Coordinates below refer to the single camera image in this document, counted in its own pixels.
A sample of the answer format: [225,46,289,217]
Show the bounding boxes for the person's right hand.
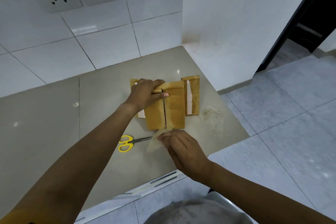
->
[157,129,214,184]

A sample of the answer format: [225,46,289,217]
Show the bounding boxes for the person's left hand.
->
[125,78,170,113]

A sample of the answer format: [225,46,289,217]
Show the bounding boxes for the brown cardboard box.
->
[130,75,200,131]

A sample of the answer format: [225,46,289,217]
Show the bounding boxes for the clear tape strip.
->
[146,128,172,154]

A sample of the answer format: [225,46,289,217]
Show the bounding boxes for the person's right forearm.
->
[190,160,336,224]

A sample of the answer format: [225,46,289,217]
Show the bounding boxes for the person's left forearm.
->
[0,101,141,224]

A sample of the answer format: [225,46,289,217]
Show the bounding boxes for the grey shirt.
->
[143,191,259,224]

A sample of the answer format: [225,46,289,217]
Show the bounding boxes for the yellow handled scissors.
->
[118,135,153,153]

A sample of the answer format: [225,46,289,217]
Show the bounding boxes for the black door frame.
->
[256,0,336,73]

